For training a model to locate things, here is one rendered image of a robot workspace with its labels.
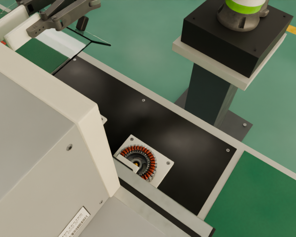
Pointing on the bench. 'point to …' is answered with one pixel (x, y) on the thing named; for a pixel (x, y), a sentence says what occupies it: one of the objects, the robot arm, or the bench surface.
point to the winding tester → (43, 152)
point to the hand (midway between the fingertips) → (17, 28)
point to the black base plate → (154, 133)
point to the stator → (133, 152)
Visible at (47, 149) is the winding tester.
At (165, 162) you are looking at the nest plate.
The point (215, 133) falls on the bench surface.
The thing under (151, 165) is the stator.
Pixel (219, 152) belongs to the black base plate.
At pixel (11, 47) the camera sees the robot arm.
